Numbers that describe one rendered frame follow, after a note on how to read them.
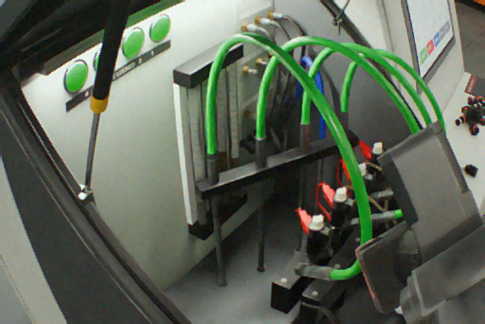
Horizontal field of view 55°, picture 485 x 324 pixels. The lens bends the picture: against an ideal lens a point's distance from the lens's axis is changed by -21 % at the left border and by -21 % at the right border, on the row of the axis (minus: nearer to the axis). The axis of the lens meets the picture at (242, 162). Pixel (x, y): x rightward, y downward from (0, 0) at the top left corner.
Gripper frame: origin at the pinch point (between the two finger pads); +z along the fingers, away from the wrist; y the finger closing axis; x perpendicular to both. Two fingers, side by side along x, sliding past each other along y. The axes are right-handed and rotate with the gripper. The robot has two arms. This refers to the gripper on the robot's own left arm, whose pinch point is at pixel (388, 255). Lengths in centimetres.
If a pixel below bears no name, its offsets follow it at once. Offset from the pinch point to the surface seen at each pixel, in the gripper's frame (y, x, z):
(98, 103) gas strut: 19.4, -24.2, -3.8
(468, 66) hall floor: -235, -39, 304
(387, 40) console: -33, -29, 44
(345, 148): -2.1, -12.0, 6.7
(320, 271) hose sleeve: 3.2, 1.1, 22.0
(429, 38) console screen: -56, -30, 63
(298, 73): -1.6, -21.8, 8.7
